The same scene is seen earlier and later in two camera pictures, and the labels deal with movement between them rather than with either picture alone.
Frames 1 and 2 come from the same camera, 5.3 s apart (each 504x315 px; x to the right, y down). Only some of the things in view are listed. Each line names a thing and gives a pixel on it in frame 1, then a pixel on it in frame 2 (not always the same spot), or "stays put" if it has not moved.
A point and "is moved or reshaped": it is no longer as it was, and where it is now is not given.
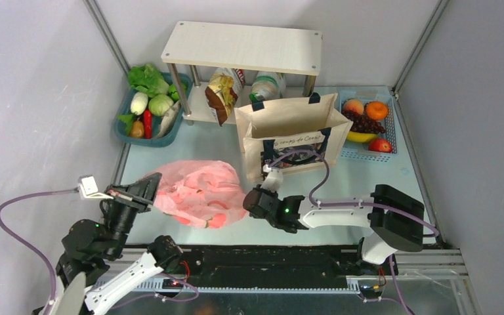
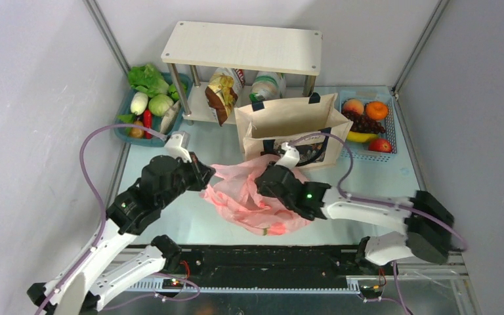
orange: [377, 110] stays put
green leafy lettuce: [146, 78] stays put
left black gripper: [129, 197] to [199, 172]
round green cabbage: [159, 104] stays put
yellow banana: [360, 137] stays put
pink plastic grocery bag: [206, 193] is moved or reshaped
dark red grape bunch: [361, 123] stays put
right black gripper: [260, 205] to [266, 182]
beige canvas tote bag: [293, 136] stays put
